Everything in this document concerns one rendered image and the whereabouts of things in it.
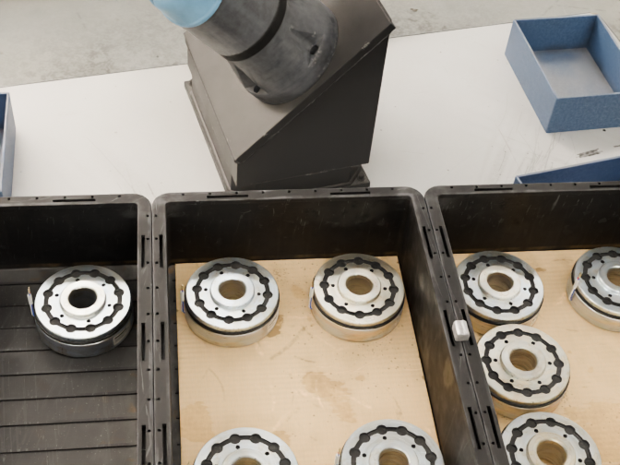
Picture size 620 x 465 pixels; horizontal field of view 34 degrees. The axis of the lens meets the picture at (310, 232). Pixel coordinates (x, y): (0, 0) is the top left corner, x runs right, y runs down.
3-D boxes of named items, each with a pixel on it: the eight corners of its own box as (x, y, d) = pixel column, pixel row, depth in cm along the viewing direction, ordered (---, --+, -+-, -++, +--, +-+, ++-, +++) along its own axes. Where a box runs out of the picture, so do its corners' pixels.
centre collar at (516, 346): (492, 347, 109) (493, 343, 109) (534, 339, 110) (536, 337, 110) (509, 385, 106) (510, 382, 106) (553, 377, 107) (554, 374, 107)
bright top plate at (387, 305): (304, 263, 116) (304, 259, 116) (387, 251, 118) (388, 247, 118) (326, 333, 110) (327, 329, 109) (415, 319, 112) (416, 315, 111)
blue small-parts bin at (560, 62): (504, 53, 171) (513, 18, 166) (587, 47, 174) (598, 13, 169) (545, 133, 158) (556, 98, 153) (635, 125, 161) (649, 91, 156)
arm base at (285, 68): (241, 42, 143) (192, 5, 136) (326, -18, 137) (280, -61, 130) (256, 125, 135) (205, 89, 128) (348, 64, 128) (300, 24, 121)
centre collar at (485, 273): (473, 268, 117) (474, 264, 116) (515, 268, 117) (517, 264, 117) (481, 302, 114) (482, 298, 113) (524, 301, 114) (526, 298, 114)
